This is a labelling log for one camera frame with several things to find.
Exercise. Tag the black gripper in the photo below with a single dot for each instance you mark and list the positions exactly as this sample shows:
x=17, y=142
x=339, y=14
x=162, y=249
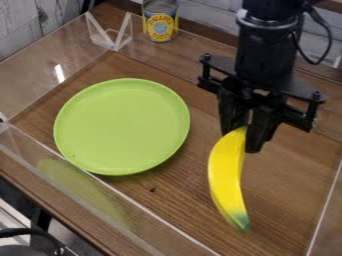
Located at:
x=260, y=94

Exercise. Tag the yellow banana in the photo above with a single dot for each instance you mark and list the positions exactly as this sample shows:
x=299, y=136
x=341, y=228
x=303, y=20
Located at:
x=225, y=175

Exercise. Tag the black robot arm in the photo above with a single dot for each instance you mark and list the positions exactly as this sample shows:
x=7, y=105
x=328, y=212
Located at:
x=276, y=6

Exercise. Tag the green plate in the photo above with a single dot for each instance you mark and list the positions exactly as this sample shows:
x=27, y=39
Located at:
x=122, y=126

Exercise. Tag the yellow blue tin can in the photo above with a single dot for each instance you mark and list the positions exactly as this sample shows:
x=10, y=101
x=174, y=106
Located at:
x=161, y=19

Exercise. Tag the clear acrylic enclosure wall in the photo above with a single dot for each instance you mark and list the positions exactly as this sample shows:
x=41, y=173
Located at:
x=157, y=213

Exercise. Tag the black table leg bracket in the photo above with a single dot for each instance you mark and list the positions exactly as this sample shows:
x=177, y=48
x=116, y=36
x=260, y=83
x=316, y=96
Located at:
x=41, y=221

